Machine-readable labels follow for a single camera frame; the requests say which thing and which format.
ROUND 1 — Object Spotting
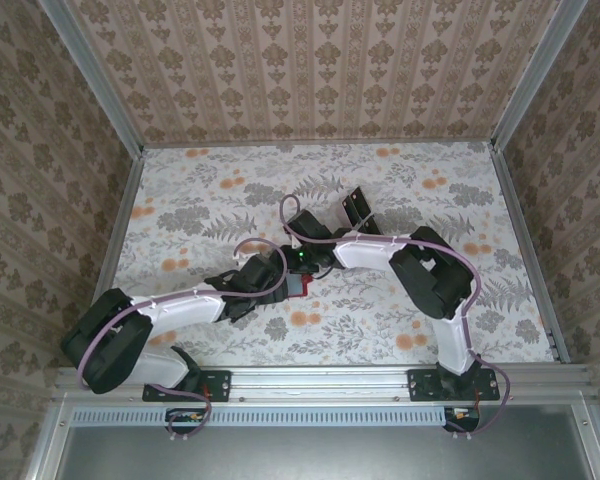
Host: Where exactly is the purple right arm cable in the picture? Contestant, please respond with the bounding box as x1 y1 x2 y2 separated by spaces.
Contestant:
278 194 514 441

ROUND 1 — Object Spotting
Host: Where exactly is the aluminium corner post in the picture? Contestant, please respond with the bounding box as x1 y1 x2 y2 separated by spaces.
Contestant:
492 0 591 151
35 0 145 159

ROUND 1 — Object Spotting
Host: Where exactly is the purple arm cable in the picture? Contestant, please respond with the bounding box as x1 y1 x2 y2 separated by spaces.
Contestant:
278 194 514 441
78 237 287 442

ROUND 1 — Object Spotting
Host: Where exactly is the floral tablecloth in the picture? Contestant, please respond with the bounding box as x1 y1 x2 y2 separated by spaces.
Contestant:
87 141 556 367

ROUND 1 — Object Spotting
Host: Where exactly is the thin aluminium end rail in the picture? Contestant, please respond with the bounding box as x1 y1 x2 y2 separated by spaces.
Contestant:
142 139 496 149

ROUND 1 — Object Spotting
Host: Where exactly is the aluminium side rail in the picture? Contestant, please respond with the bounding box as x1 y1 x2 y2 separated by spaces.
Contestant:
74 147 146 366
490 144 572 364

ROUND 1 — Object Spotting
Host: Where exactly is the grey metal panel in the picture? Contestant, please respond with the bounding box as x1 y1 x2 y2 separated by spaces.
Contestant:
54 405 599 480

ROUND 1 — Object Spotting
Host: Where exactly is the red leather card holder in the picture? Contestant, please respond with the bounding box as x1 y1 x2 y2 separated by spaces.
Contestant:
279 269 315 300

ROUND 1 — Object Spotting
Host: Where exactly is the white slotted cable duct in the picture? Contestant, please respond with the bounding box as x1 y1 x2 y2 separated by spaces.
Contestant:
72 407 449 428

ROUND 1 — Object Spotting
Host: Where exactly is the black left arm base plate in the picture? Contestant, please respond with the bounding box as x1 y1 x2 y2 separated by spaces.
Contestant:
142 369 231 403

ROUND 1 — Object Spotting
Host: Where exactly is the aluminium mounting rail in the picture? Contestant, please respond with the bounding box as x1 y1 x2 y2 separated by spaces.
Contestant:
54 364 599 404

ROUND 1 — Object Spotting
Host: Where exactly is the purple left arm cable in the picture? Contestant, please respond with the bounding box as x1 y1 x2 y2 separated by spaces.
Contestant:
78 237 287 442

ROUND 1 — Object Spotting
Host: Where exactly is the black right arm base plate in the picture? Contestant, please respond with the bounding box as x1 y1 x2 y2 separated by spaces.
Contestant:
408 368 501 402

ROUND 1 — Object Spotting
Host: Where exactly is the aluminium frame bar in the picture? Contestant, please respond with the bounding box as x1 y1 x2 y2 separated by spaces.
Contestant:
22 394 74 480
572 394 600 480

